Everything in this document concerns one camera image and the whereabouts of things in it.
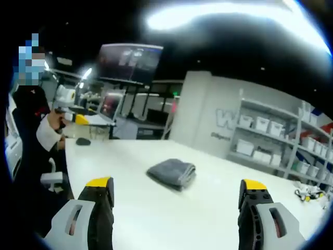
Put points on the grey towel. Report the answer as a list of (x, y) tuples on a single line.
[(169, 170)]

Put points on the black monitor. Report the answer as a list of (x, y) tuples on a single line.
[(157, 116)]

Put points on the group of white storage boxes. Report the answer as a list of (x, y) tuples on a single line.
[(261, 122)]

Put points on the desk monitor reddish screen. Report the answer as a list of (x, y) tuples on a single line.
[(112, 104)]

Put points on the grey background desk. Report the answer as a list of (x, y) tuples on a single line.
[(100, 120)]

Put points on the short ceiling light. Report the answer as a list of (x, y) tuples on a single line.
[(86, 75)]

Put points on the long ceiling light strip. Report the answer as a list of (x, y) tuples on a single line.
[(208, 14)]

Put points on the black cabinet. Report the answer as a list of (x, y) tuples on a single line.
[(151, 131)]

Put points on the pink tag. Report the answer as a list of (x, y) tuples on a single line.
[(174, 106)]

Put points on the person's left hand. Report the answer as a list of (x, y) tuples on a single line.
[(56, 122)]

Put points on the grey metal shelving rack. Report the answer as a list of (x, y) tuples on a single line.
[(293, 135)]

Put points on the small black object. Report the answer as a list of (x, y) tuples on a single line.
[(83, 141)]

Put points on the person's dark-clothed body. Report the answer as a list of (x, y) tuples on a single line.
[(28, 125)]

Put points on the large hanging dark screen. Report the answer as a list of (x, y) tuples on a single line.
[(130, 62)]

